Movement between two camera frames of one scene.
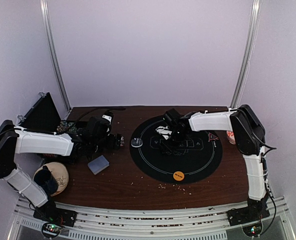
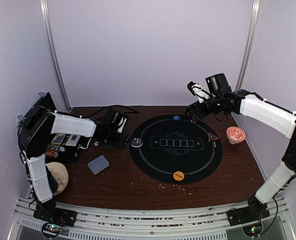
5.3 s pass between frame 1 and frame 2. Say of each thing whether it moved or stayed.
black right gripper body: moved
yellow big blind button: stayed
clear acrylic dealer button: stayed
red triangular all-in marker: stayed
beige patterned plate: stayed
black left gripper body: moved
